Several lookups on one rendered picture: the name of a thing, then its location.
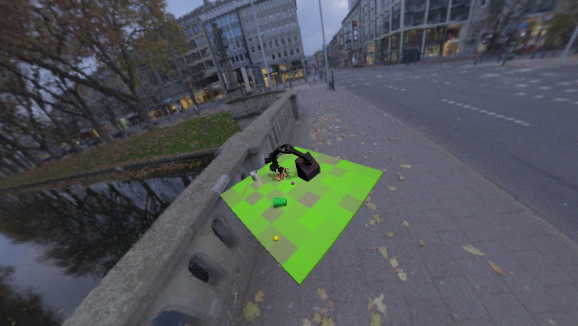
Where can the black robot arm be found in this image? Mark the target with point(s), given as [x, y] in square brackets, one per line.
[289, 149]

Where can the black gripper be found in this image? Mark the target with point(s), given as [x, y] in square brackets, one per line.
[280, 169]

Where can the dark grey cylindrical cup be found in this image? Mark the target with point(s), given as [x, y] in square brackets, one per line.
[254, 175]

